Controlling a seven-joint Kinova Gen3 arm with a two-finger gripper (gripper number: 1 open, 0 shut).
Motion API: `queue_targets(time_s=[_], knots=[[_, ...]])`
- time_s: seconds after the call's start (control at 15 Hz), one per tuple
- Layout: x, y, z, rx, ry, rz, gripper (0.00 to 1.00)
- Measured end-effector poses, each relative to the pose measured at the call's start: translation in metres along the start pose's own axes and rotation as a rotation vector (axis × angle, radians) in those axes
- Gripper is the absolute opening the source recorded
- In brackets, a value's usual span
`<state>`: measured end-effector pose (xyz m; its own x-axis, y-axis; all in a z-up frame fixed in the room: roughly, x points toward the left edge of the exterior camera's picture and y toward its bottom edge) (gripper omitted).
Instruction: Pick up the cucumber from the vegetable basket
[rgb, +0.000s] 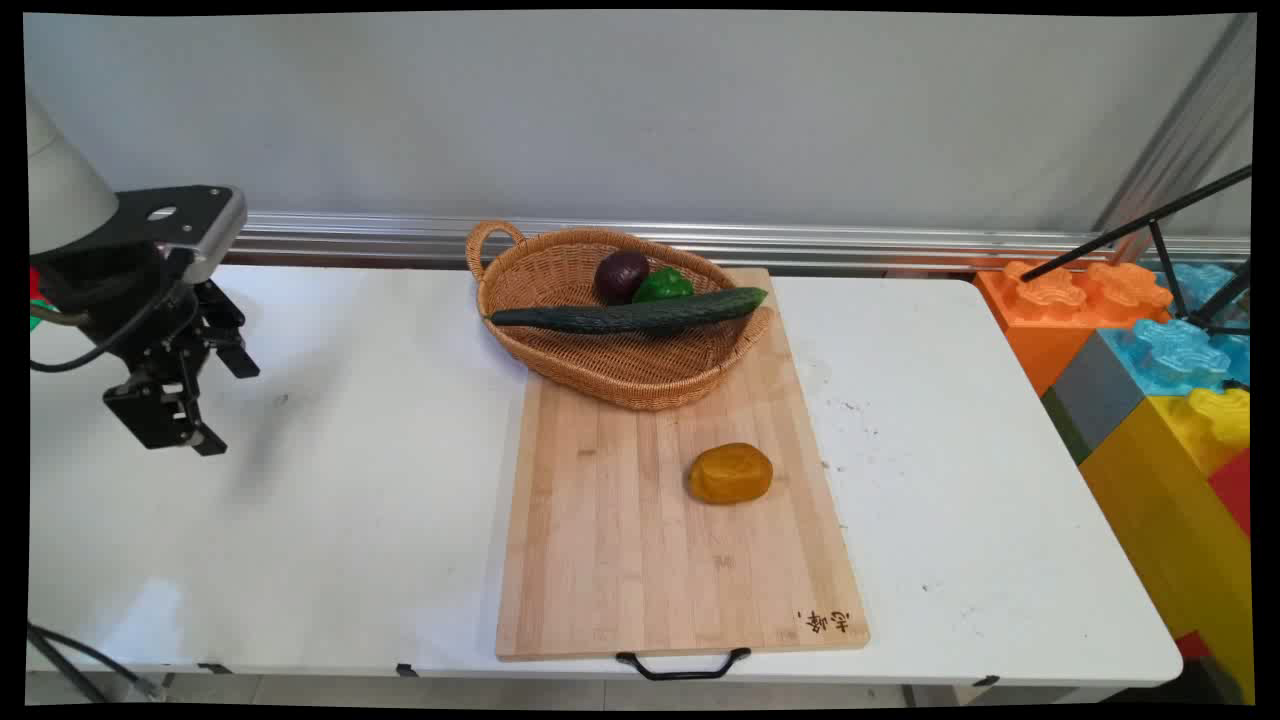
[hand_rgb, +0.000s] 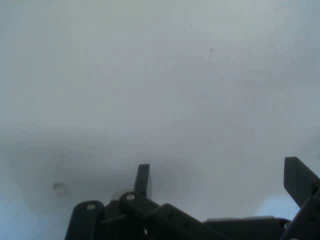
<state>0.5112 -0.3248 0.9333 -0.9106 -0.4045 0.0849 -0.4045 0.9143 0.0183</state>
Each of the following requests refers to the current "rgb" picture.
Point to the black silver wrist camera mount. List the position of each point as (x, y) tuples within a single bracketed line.
[(195, 225)]

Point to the red giant building block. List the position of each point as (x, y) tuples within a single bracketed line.
[(35, 283), (1232, 490)]

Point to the orange brown bread roll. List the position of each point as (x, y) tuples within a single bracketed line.
[(730, 473)]

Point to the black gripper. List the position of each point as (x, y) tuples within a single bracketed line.
[(130, 310)]

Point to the wooden cutting board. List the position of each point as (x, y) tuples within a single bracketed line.
[(640, 560)]

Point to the long green cucumber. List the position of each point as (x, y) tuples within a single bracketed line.
[(640, 315)]

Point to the dark purple avocado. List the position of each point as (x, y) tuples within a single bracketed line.
[(620, 275)]

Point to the dark green giant building block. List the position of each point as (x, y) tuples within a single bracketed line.
[(1065, 428)]

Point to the aluminium rail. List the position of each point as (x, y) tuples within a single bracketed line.
[(800, 243)]

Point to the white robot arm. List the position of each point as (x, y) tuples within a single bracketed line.
[(65, 190)]

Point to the orange giant building block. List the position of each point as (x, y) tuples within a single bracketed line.
[(1040, 325)]

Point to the green bell pepper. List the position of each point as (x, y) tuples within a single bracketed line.
[(662, 286)]

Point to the woven wicker basket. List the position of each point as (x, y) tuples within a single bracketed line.
[(640, 370)]

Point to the yellow giant building block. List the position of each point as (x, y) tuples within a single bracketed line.
[(1170, 520)]

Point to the aluminium post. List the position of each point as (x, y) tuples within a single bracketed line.
[(1175, 130)]

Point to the blue giant building block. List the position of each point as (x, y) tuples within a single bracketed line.
[(1195, 285), (1170, 355)]

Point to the black tripod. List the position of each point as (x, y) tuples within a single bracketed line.
[(1130, 228)]

